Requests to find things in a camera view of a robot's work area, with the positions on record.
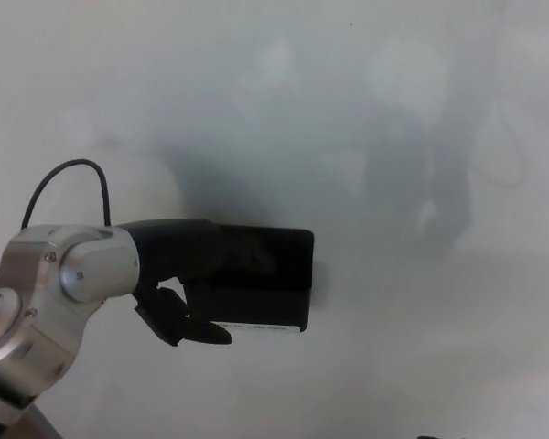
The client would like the black magnetic marker holder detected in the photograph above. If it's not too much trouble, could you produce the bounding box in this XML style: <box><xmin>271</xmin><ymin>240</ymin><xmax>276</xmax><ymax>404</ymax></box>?
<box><xmin>189</xmin><ymin>223</ymin><xmax>315</xmax><ymax>336</ymax></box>

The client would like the white whiteboard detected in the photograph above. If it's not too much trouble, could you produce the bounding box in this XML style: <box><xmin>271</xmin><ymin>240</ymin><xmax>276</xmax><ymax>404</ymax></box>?
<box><xmin>0</xmin><ymin>0</ymin><xmax>549</xmax><ymax>439</ymax></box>

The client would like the grey whiteboard frame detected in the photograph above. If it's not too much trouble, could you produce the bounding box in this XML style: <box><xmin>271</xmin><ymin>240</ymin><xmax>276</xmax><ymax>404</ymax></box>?
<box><xmin>22</xmin><ymin>402</ymin><xmax>59</xmax><ymax>439</ymax></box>

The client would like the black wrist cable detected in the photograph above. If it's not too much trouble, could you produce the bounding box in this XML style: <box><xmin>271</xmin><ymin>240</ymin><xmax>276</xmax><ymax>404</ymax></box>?
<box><xmin>21</xmin><ymin>158</ymin><xmax>113</xmax><ymax>230</ymax></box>

